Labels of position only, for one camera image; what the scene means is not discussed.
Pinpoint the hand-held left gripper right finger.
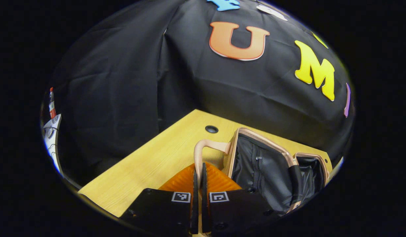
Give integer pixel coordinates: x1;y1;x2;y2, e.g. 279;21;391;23
202;162;283;236

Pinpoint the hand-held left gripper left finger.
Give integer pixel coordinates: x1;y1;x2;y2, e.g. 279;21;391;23
119;163;199;235

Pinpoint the pink suitcase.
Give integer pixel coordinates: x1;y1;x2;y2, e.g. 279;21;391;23
194;127;330;214

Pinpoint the black backdrop cloth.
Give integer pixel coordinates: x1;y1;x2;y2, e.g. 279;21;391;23
42;0;355;185

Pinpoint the white device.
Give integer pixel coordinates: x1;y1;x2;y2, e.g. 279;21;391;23
42;114;63;173

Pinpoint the red and white bottle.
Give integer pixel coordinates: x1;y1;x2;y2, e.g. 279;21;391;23
48;87;57;119

